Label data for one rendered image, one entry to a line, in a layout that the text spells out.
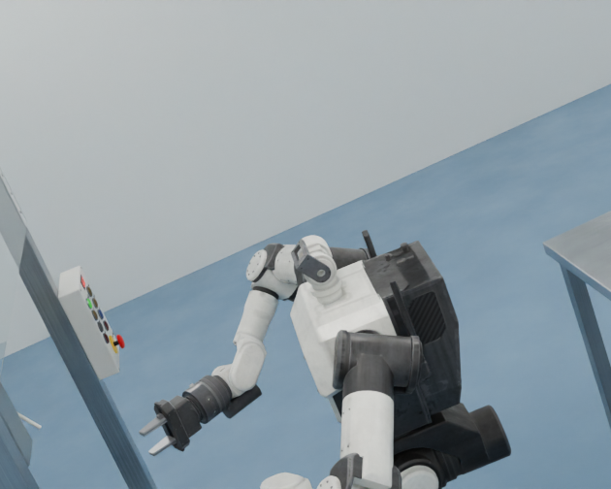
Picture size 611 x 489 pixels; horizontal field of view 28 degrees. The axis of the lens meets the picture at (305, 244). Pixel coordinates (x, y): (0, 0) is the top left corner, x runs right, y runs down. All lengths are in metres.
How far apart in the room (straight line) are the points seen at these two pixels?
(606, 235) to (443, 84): 3.17
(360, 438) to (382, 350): 0.18
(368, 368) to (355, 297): 0.24
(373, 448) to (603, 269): 1.09
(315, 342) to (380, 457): 0.32
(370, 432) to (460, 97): 4.31
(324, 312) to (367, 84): 3.82
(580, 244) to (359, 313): 0.98
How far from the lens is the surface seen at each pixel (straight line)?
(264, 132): 5.99
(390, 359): 2.15
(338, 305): 2.32
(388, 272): 2.38
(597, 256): 3.04
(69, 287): 3.20
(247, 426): 4.61
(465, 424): 2.50
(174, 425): 2.70
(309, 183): 6.11
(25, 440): 2.62
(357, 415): 2.08
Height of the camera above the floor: 2.24
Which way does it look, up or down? 22 degrees down
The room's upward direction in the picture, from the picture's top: 22 degrees counter-clockwise
